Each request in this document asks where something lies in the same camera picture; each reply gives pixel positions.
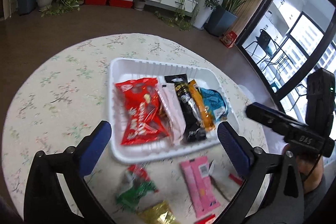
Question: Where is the black sliding door frame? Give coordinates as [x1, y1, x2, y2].
[235, 0, 336, 119]

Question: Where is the black snack packet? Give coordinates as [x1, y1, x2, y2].
[164, 74, 208, 144]

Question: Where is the red paper bag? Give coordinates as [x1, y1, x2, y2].
[220, 31, 237, 48]

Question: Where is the white round trash bin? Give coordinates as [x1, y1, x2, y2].
[238, 85, 254, 102]

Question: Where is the floral tablecloth round table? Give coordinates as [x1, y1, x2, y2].
[1, 33, 269, 224]

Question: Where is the black balcony chair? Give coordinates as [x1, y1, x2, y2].
[244, 29, 279, 62]

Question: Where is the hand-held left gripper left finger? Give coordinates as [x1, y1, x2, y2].
[24, 120, 112, 214]

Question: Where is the white red-edged snack packet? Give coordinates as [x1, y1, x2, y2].
[209, 160, 244, 201]

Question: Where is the white plastic tray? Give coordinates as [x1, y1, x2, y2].
[106, 57, 240, 164]

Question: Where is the small red snack packet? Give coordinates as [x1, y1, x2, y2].
[195, 214, 216, 224]

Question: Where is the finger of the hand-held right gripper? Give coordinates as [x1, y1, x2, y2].
[245, 102, 309, 137]

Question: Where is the pink snack packet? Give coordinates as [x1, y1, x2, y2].
[179, 156, 221, 219]

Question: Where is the green red snack packet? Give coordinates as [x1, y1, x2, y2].
[115, 164, 159, 212]

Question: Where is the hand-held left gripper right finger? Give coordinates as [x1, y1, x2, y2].
[217, 122, 306, 214]

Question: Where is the white balcony cabinet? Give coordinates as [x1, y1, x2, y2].
[270, 0, 302, 28]

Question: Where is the orange snack packet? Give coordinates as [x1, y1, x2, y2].
[187, 79, 216, 132]

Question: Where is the bushy plant tall white pot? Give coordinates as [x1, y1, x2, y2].
[193, 0, 219, 30]

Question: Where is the red snack bag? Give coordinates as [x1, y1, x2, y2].
[115, 77, 169, 146]

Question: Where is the gold snack packet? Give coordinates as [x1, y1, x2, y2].
[137, 200, 181, 224]

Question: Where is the blue snack bag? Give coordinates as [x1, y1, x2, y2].
[199, 87, 229, 126]

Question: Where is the person's right hand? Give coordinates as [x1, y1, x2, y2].
[284, 144, 324, 194]

